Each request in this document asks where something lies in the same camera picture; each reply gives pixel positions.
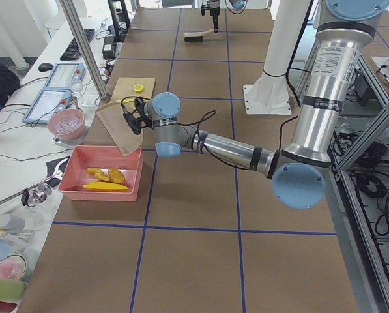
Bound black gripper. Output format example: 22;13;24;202
121;97;153;134
200;0;220;33

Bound beige plastic dustpan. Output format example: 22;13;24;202
96;102;143;156

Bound beige brush with black bristles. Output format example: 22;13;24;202
184;29;215;42

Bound orange toy ginger root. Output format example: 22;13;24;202
86;167;110;182

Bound yellow toy corn cob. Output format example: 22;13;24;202
82;181;130;192

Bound orange toy potato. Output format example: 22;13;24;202
108;167;126;184

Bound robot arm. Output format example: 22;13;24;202
200;0;247;33
122;1;389;209

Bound pink plastic bin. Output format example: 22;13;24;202
59;145;143;201

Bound wooden cutting board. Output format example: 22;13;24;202
111;77;156;102

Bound yellow lemon slice toy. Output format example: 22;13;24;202
133;84;145;93

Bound grey digital scale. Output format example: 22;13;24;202
52;127;89;147

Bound pink bowl with ice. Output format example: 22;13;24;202
48;108;85;141

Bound black power adapter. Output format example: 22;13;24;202
102;35;117;60

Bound upper blue teach pendant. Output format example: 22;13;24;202
44;62;85;89

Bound blue teach pendant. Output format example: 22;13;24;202
22;88;73;126
44;62;85;89

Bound lower blue teach pendant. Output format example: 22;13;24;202
22;88;73;126

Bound black computer keyboard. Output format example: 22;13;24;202
59;29;95;61

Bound black computer mouse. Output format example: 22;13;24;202
38;63;53;72

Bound grey plastic cup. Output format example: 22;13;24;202
0;213;25;235

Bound pink plastic cup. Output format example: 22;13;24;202
0;259;25;280

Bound green plastic cup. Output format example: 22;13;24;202
0;279;26;303

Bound aluminium frame post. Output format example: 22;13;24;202
59;0;108;100

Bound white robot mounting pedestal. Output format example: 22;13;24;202
243;0;312;115

